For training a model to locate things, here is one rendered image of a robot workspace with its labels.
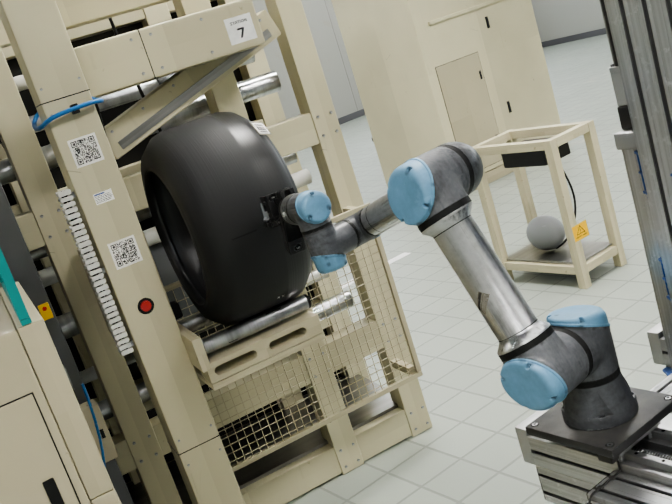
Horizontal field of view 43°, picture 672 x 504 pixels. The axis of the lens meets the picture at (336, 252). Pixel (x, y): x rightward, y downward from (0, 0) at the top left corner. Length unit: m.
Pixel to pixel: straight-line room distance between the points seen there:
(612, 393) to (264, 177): 1.05
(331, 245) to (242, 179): 0.41
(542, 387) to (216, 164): 1.08
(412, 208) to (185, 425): 1.15
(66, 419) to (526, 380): 0.87
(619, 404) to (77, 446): 1.06
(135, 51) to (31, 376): 1.25
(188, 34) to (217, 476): 1.32
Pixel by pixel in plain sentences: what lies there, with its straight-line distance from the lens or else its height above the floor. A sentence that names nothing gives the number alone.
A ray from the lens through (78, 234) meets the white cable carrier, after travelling 2.36.
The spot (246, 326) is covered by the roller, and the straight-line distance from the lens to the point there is 2.41.
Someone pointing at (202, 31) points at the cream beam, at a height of 1.73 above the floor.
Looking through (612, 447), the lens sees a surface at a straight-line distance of 1.73.
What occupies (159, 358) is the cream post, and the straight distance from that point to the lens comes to 2.44.
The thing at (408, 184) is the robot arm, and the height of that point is 1.30.
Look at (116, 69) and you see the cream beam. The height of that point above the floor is 1.69.
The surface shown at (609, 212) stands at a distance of 4.67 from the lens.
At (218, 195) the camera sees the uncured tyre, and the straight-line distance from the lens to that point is 2.22.
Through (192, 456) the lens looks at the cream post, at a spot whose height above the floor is 0.60.
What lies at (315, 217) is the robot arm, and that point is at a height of 1.23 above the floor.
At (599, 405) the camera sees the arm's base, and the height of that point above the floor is 0.76.
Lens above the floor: 1.60
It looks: 14 degrees down
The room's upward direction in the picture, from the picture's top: 18 degrees counter-clockwise
